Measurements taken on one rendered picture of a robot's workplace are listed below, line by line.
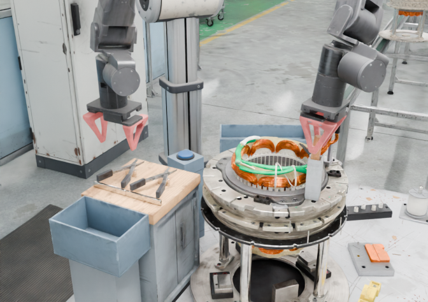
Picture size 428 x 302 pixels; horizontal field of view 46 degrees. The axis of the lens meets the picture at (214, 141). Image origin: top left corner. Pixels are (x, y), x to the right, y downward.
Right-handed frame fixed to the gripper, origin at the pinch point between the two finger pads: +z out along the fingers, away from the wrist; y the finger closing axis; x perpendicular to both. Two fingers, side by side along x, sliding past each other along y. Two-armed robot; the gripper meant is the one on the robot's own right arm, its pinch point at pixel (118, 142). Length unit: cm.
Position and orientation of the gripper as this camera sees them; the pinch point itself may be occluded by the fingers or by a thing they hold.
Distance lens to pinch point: 112.9
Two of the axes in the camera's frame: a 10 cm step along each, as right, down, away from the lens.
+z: 0.0, 8.9, 4.5
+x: 4.6, -4.0, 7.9
